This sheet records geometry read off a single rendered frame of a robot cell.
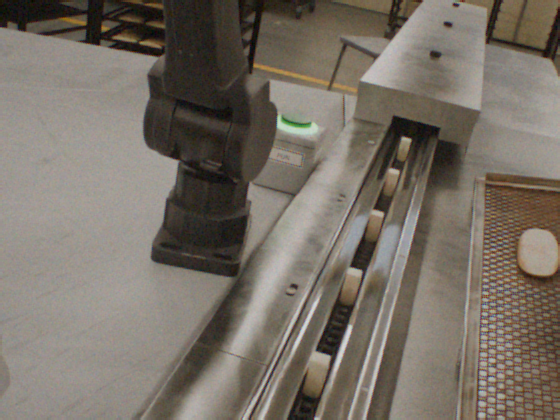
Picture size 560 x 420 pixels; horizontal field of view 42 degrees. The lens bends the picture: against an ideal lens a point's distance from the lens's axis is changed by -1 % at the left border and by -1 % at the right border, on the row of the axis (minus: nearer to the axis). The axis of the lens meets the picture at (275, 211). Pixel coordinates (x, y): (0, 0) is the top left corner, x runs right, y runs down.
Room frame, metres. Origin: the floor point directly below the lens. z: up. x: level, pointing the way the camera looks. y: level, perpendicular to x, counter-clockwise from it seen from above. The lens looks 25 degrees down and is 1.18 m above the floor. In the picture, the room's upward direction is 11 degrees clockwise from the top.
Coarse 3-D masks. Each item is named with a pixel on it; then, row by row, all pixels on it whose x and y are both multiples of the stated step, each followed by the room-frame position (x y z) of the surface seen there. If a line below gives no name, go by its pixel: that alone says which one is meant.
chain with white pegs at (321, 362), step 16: (416, 128) 1.12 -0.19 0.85; (400, 144) 0.98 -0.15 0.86; (400, 160) 0.98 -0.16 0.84; (384, 192) 0.84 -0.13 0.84; (384, 208) 0.80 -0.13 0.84; (368, 224) 0.70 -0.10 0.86; (368, 240) 0.70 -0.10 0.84; (368, 256) 0.66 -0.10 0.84; (352, 272) 0.57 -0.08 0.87; (352, 288) 0.57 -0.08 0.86; (352, 304) 0.57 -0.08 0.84; (336, 320) 0.54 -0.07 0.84; (336, 336) 0.52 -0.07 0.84; (320, 352) 0.48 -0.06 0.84; (336, 352) 0.49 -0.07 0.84; (320, 368) 0.43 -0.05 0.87; (320, 384) 0.43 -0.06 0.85; (304, 400) 0.43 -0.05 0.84; (304, 416) 0.41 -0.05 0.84
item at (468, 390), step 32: (480, 192) 0.77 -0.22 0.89; (512, 192) 0.79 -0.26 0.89; (544, 192) 0.79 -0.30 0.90; (480, 224) 0.68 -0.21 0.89; (480, 256) 0.61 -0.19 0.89; (512, 256) 0.62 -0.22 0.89; (480, 288) 0.55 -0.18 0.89; (512, 288) 0.55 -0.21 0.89; (480, 320) 0.50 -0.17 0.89; (512, 320) 0.50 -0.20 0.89; (544, 320) 0.50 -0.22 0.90; (480, 352) 0.45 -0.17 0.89; (512, 352) 0.45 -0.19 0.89; (544, 352) 0.46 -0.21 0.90; (544, 384) 0.41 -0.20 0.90; (544, 416) 0.38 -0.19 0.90
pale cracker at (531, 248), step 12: (528, 240) 0.63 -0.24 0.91; (540, 240) 0.63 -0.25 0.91; (552, 240) 0.64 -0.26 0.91; (528, 252) 0.61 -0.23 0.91; (540, 252) 0.61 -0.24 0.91; (552, 252) 0.61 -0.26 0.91; (528, 264) 0.59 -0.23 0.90; (540, 264) 0.58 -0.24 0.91; (552, 264) 0.59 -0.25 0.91; (540, 276) 0.57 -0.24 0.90
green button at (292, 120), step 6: (288, 114) 0.87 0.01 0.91; (294, 114) 0.88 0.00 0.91; (282, 120) 0.85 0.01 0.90; (288, 120) 0.85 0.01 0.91; (294, 120) 0.85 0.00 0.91; (300, 120) 0.86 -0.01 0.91; (306, 120) 0.86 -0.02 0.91; (288, 126) 0.85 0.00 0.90; (294, 126) 0.84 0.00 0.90; (300, 126) 0.85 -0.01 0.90; (306, 126) 0.85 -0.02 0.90
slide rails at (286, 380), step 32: (384, 160) 0.94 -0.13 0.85; (416, 160) 0.96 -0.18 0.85; (352, 224) 0.71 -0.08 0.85; (384, 224) 0.73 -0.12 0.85; (352, 256) 0.64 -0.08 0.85; (384, 256) 0.65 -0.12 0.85; (320, 288) 0.57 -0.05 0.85; (384, 288) 0.59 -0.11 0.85; (320, 320) 0.51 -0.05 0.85; (352, 320) 0.52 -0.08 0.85; (288, 352) 0.46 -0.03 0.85; (352, 352) 0.48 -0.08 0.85; (288, 384) 0.42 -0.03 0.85; (352, 384) 0.44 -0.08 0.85; (256, 416) 0.38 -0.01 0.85; (320, 416) 0.40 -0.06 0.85
